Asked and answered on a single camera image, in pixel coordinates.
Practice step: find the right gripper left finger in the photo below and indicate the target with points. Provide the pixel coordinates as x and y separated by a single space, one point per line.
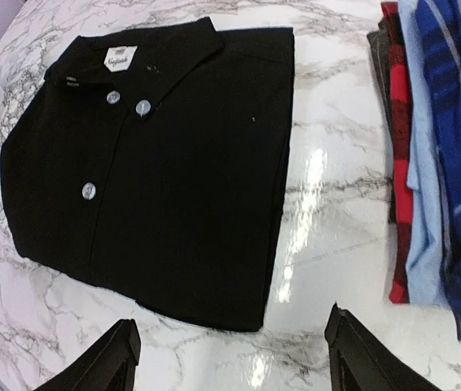
109 364

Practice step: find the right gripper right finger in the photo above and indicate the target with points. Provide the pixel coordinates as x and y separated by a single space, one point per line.
359 361

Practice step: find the light blue shirt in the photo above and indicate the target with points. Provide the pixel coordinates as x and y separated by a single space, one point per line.
424 263

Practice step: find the black long sleeve shirt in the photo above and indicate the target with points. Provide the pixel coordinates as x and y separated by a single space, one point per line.
153 163

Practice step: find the red plaid shirt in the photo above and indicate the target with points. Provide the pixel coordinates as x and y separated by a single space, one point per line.
389 61

